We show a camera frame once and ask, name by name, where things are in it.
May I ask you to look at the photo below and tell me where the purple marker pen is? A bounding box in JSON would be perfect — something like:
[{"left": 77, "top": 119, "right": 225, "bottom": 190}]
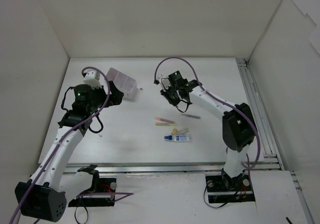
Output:
[{"left": 181, "top": 113, "right": 201, "bottom": 119}]

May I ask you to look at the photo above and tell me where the pink purple highlighter pen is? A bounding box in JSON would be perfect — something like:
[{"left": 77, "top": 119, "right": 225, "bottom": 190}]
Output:
[{"left": 154, "top": 117, "right": 175, "bottom": 124}]

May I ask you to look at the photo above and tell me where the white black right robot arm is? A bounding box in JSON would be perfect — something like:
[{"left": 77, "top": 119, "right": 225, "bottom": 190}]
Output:
[{"left": 154, "top": 71, "right": 257, "bottom": 190}]

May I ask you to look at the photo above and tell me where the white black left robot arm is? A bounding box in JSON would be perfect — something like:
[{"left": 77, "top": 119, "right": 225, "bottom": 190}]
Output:
[{"left": 14, "top": 81, "right": 124, "bottom": 222}]

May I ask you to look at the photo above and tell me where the white divided organizer box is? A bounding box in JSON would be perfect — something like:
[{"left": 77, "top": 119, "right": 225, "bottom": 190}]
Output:
[{"left": 106, "top": 68, "right": 138, "bottom": 100}]

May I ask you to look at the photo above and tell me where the yellow highlighter pen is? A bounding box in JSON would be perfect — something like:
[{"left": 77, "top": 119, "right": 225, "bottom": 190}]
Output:
[{"left": 155, "top": 122, "right": 176, "bottom": 126}]

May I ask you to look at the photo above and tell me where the yellow eraser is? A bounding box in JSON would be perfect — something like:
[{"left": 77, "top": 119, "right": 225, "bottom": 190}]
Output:
[{"left": 171, "top": 128, "right": 178, "bottom": 135}]

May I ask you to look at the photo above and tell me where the blue white correction pen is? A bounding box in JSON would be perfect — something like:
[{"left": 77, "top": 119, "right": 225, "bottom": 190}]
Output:
[{"left": 164, "top": 134, "right": 191, "bottom": 142}]

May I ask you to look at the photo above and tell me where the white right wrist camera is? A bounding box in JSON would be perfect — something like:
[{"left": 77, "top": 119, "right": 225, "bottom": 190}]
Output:
[{"left": 156, "top": 74, "right": 170, "bottom": 90}]

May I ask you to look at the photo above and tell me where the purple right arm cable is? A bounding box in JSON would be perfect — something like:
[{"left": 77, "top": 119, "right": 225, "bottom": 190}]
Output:
[{"left": 153, "top": 57, "right": 262, "bottom": 169}]

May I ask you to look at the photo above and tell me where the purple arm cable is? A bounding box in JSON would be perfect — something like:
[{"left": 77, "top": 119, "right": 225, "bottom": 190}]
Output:
[
  {"left": 8, "top": 67, "right": 135, "bottom": 224},
  {"left": 153, "top": 57, "right": 262, "bottom": 169}
]

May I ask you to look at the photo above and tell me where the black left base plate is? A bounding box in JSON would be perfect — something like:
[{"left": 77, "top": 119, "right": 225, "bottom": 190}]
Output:
[{"left": 68, "top": 177, "right": 117, "bottom": 207}]

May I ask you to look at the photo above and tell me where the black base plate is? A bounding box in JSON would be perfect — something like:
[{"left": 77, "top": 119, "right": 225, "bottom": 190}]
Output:
[
  {"left": 204, "top": 174, "right": 256, "bottom": 207},
  {"left": 68, "top": 177, "right": 117, "bottom": 207}
]

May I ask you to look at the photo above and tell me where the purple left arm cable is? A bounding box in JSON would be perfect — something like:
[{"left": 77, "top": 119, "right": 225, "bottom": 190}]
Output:
[{"left": 8, "top": 67, "right": 135, "bottom": 224}]

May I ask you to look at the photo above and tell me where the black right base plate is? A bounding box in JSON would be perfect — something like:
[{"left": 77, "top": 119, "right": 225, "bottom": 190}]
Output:
[{"left": 204, "top": 174, "right": 256, "bottom": 207}]

